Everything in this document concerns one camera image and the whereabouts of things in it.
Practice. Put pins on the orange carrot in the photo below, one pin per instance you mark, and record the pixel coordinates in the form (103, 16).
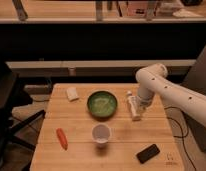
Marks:
(62, 138)

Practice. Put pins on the white paper cup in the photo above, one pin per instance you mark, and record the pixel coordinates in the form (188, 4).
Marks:
(101, 133)

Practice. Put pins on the white tube bottle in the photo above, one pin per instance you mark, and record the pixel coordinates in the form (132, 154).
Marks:
(134, 106)

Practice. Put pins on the wooden table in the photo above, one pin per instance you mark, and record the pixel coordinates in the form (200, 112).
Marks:
(127, 138)

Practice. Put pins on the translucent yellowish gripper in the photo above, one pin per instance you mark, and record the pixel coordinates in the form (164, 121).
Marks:
(142, 106)

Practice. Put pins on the black smartphone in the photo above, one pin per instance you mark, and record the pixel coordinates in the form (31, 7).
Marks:
(148, 153)

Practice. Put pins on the green bowl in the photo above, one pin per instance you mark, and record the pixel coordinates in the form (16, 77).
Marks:
(102, 104)

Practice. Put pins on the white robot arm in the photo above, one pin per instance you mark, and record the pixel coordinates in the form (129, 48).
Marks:
(152, 80)

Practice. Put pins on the black office chair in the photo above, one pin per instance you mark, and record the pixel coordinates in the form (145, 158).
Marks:
(12, 95)

